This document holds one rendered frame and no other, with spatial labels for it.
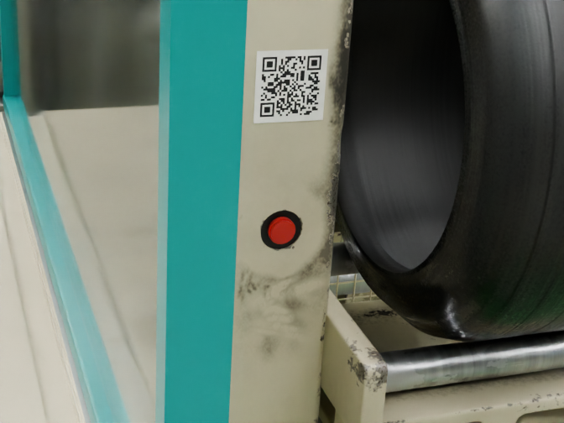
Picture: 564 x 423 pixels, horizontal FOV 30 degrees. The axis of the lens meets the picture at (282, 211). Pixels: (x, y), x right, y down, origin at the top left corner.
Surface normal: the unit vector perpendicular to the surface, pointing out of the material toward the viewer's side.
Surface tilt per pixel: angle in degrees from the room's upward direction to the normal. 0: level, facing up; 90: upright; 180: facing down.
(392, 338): 0
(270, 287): 90
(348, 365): 90
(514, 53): 70
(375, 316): 0
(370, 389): 90
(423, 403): 0
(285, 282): 90
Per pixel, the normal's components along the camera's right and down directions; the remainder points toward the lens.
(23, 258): 0.06, -0.92
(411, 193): 0.25, -0.43
